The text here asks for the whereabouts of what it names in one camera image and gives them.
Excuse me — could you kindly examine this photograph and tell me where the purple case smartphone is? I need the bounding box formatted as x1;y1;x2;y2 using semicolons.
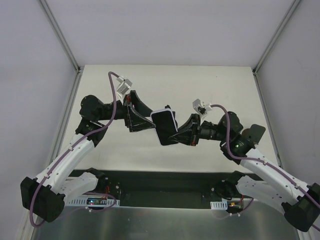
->
150;108;178;146

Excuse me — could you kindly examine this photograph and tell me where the black phone stand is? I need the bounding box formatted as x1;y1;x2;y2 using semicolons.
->
163;105;176;119

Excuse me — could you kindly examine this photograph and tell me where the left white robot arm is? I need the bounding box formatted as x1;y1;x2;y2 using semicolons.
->
20;90;155;226

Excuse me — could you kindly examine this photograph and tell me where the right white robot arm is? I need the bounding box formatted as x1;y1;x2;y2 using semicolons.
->
169;111;320;232

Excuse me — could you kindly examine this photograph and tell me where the brown base phone stand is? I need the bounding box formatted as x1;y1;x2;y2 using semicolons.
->
241;124;266;145

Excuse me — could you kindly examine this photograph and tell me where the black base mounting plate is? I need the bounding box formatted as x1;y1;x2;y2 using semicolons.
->
69;169;253;208

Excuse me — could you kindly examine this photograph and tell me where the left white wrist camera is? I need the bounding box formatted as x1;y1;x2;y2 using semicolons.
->
116;76;133;101

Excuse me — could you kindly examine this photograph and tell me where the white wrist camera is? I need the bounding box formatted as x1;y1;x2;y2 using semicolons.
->
192;99;212;120
116;76;133;101

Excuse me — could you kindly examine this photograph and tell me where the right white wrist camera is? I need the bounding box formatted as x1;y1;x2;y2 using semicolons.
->
192;99;212;120

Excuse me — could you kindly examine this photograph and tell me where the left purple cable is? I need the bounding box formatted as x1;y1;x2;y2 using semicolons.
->
29;71;125;228

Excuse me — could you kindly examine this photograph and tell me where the purple cable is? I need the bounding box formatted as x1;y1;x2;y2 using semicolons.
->
29;71;125;228
209;104;320;232

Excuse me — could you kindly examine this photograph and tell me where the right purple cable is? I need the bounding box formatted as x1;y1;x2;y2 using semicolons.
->
209;104;320;232

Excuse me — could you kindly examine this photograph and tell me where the right white cable duct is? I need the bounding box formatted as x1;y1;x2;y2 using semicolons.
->
210;200;228;211

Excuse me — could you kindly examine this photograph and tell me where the white cable duct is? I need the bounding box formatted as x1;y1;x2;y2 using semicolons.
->
210;200;228;211
66;196;120;208

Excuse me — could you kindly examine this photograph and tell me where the right aluminium frame post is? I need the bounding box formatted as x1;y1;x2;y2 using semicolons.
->
252;0;303;76

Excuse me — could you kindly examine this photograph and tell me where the aluminium frame post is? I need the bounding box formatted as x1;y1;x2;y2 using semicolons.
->
252;0;303;76
37;0;81;74

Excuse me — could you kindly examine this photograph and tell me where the left white cable duct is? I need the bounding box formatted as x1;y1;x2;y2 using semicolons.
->
66;196;120;208

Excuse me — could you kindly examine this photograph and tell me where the left aluminium frame post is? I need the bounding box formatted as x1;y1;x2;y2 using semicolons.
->
37;0;81;74

